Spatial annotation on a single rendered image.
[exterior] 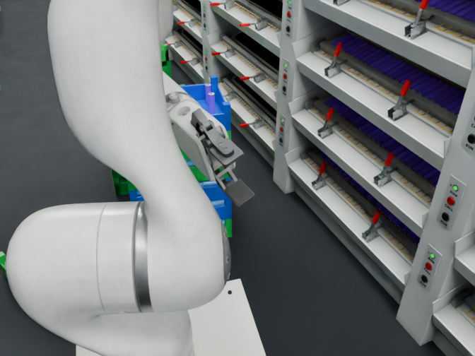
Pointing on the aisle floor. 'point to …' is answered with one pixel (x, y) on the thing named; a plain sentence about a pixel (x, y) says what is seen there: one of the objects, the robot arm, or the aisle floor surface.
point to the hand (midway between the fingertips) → (237, 178)
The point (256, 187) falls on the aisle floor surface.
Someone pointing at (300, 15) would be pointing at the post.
